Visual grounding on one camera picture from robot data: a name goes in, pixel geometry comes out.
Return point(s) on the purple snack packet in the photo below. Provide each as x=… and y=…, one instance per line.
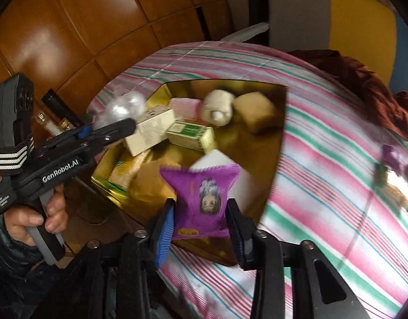
x=392, y=158
x=200, y=199

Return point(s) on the green and white box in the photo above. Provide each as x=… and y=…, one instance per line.
x=190, y=136

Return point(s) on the striped tablecloth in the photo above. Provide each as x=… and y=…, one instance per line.
x=323, y=189

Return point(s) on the yellow green packet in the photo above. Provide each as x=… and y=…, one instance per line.
x=127, y=169

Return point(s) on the black capped bottle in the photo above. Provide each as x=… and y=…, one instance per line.
x=57, y=103

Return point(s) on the clear plastic ball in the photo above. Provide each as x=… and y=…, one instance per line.
x=121, y=108

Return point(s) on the pink hair roller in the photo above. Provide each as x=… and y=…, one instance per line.
x=185, y=106

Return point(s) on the gold capped glass bottle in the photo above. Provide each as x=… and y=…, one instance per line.
x=46, y=121

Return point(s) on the grey yellow blue chair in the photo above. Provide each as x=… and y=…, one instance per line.
x=357, y=23

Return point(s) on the brown cloth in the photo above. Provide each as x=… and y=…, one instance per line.
x=363, y=83

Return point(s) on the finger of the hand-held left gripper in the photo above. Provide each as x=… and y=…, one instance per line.
x=84, y=132
x=114, y=133

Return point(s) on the beige rolled bandage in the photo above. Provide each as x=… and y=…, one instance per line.
x=217, y=106

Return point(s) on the cream cardboard box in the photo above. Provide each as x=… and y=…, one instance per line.
x=150, y=133

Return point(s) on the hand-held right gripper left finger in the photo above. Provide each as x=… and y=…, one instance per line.
x=164, y=236

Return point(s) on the wooden wardrobe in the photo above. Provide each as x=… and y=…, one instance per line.
x=91, y=23

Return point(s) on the person's left forearm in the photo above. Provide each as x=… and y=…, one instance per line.
x=11, y=269

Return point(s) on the gold metal tray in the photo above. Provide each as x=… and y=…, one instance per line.
x=254, y=149

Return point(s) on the person's left hand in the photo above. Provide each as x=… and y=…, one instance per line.
x=54, y=209

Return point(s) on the tan soft block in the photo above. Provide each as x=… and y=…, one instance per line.
x=255, y=111

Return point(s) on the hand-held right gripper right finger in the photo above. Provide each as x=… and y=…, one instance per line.
x=239, y=239

